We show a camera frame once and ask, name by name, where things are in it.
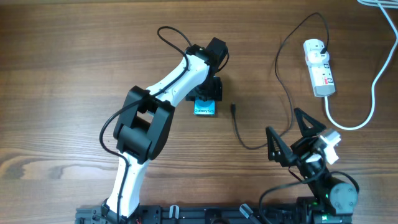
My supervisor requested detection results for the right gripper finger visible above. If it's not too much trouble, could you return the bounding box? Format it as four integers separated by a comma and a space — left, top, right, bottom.
266, 126, 298, 167
294, 108, 326, 137

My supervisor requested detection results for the turquoise screen smartphone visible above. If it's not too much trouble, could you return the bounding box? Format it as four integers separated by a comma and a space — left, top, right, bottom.
193, 100, 216, 116

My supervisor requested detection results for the black charger cable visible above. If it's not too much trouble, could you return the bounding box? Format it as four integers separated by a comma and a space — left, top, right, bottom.
230, 12, 331, 151

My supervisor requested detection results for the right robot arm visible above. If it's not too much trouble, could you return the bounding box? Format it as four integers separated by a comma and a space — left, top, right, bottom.
259, 108, 360, 223

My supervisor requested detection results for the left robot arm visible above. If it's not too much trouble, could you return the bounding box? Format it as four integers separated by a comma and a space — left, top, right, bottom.
101, 38, 228, 223

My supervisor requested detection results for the white charger plug adapter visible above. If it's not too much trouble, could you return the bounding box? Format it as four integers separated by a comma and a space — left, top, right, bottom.
305, 50, 330, 67

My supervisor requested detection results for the white power strip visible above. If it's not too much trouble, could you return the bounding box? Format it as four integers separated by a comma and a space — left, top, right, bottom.
303, 39, 336, 98

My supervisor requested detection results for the black right camera cable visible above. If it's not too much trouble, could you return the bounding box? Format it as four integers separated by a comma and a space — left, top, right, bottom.
257, 149, 327, 224

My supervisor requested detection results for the black camera cable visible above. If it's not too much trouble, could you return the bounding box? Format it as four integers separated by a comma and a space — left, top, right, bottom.
98, 26, 194, 224
257, 149, 327, 224

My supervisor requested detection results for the black left camera cable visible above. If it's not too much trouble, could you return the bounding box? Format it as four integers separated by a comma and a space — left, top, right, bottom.
98, 26, 194, 224

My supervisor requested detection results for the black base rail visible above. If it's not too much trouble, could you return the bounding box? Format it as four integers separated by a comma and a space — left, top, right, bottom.
74, 203, 352, 224

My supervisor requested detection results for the white power strip cord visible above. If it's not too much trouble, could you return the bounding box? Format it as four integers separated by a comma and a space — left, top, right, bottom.
324, 0, 398, 131

